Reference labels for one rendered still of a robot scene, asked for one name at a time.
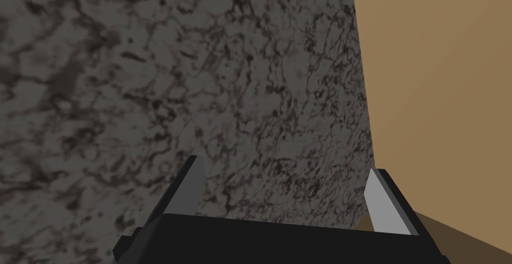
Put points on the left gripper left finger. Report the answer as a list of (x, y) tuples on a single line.
[(182, 192)]

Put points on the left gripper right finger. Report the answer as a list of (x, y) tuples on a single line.
[(390, 207)]

